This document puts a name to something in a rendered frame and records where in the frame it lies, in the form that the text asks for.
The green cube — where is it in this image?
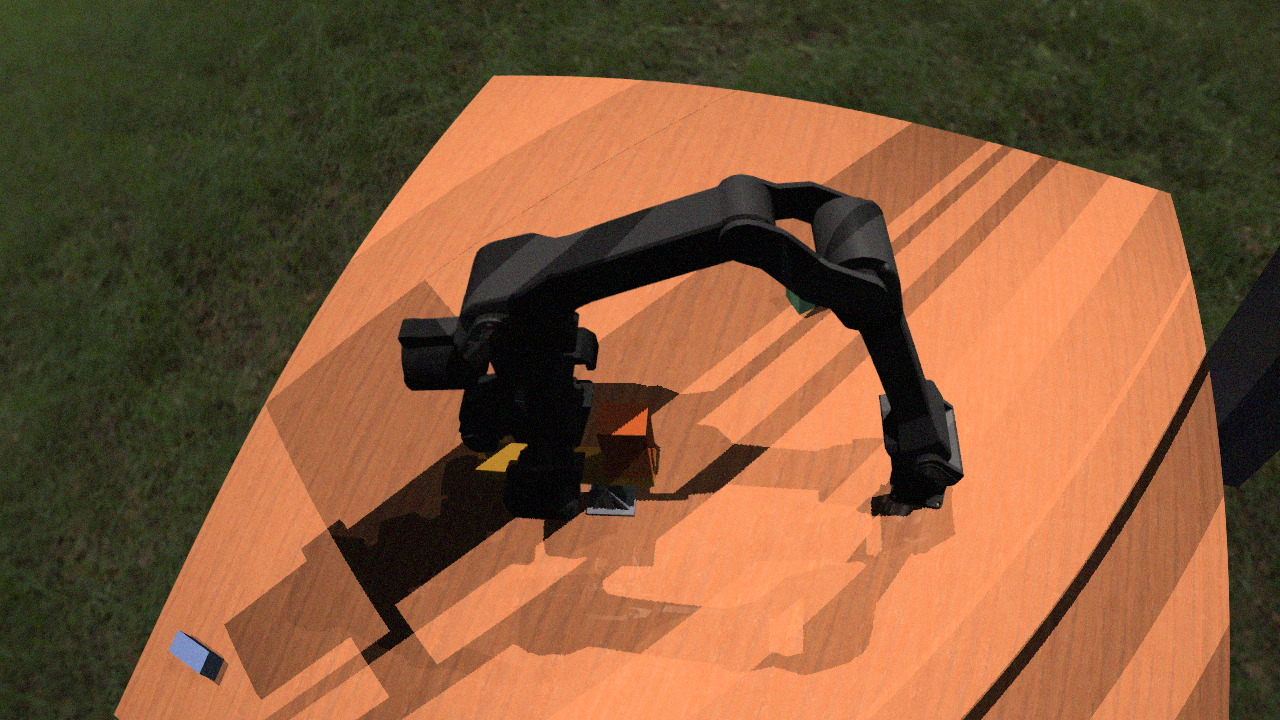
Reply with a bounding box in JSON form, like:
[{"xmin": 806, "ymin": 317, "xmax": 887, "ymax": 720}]
[{"xmin": 785, "ymin": 288, "xmax": 820, "ymax": 315}]

